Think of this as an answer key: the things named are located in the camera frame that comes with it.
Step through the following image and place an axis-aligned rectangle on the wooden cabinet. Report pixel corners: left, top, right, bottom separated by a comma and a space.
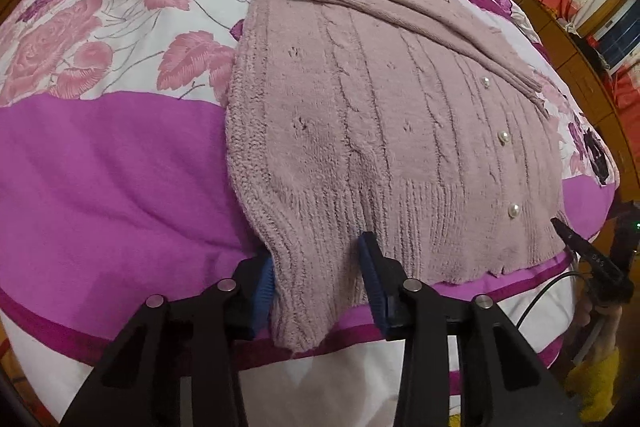
497, 0, 640, 220

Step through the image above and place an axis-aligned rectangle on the blue white striped object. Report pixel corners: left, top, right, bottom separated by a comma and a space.
589, 4, 640, 70

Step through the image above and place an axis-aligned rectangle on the floral purple bed quilt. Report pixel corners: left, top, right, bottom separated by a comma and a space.
0, 0, 623, 427

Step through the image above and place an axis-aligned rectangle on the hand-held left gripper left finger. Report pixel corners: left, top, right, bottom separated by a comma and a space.
60, 256, 275, 427

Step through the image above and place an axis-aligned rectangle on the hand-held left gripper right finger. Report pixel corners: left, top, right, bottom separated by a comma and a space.
356, 231, 571, 427

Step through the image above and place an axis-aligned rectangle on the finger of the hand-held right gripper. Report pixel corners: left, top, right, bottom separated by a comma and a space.
550, 217, 635, 309

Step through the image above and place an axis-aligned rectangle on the black cable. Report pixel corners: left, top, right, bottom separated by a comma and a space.
515, 272, 593, 329

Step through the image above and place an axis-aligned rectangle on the pink knitted cardigan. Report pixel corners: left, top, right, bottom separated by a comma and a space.
225, 0, 573, 354

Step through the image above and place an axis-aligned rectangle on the person's right forearm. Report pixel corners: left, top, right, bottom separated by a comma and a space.
565, 299, 623, 425

